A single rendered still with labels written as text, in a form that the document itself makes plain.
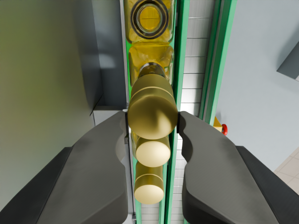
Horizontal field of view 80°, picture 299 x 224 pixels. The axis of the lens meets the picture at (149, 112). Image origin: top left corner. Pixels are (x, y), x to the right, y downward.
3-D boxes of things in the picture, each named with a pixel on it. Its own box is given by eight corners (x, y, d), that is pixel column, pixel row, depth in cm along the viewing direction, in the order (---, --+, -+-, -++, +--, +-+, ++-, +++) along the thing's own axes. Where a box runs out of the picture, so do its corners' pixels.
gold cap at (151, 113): (130, 74, 15) (123, 94, 11) (173, 73, 15) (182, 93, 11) (132, 112, 16) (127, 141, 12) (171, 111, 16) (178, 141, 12)
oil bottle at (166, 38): (135, 1, 35) (119, -17, 16) (164, 2, 35) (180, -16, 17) (136, 32, 38) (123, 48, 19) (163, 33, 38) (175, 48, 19)
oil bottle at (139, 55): (137, 33, 38) (125, 49, 19) (163, 33, 38) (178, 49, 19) (138, 60, 41) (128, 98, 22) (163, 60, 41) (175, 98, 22)
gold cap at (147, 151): (136, 116, 20) (133, 140, 16) (168, 116, 20) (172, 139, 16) (138, 142, 22) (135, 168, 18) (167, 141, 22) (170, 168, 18)
